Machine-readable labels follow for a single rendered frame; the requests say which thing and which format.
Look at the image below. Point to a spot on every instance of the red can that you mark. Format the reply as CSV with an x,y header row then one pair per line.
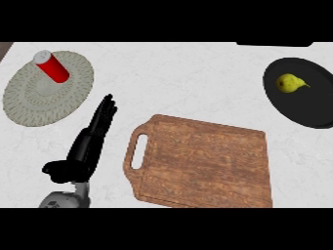
x,y
52,67

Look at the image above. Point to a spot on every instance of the brown wooden cutting board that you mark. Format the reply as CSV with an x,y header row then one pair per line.
x,y
207,166

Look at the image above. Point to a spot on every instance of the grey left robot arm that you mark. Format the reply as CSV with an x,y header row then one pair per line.
x,y
65,199

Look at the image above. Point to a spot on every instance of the yellow pear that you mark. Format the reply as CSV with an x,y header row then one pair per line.
x,y
289,83

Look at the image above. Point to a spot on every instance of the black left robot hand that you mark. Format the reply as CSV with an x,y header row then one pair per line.
x,y
87,143

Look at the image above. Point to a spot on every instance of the round grey woven placemat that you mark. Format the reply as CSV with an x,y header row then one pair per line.
x,y
43,97

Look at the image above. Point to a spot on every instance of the black appliance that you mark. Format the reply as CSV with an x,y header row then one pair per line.
x,y
275,43

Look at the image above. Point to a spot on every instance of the black frying pan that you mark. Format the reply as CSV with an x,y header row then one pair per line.
x,y
313,104

